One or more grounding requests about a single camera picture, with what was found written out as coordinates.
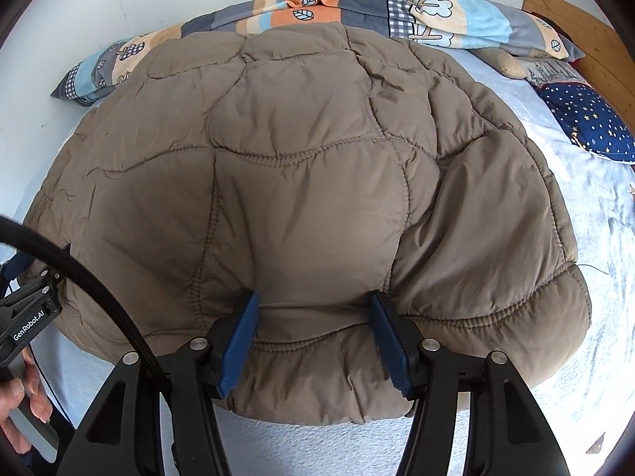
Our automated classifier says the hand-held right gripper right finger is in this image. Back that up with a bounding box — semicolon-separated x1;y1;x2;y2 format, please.
369;290;571;476

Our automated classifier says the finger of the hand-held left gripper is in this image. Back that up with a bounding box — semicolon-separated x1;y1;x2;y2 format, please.
0;252;64;308

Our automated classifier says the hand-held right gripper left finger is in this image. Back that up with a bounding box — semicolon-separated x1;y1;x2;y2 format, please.
62;292;262;476

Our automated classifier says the brown quilted puffer jacket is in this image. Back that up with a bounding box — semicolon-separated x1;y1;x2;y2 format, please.
22;24;593;424

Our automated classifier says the person's left hand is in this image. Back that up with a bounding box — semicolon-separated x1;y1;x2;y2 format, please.
0;347;54;457

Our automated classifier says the light blue bed sheet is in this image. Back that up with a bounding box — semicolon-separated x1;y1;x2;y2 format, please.
30;50;635;476

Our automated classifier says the navy star-print pillow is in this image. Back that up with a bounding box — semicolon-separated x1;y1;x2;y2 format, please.
538;82;635;164

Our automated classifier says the small beige pillow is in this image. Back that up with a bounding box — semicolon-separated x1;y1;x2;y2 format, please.
471;47;531;80

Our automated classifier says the grey sketch-print pillow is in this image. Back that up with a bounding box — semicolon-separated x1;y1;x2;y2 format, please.
516;57;593;92

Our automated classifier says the patchwork printed quilt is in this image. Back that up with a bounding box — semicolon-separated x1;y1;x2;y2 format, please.
51;0;586;107

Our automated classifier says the wooden headboard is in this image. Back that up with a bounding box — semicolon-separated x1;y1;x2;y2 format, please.
523;0;635;130

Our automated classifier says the black cable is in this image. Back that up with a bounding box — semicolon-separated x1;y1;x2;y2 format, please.
0;215;167;476

